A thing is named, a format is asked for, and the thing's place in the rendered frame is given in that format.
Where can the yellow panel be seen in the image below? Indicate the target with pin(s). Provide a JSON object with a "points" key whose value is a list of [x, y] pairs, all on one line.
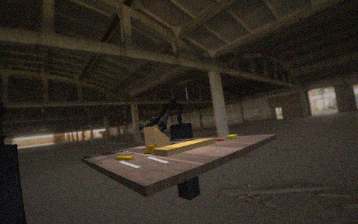
{"points": [[182, 147]]}

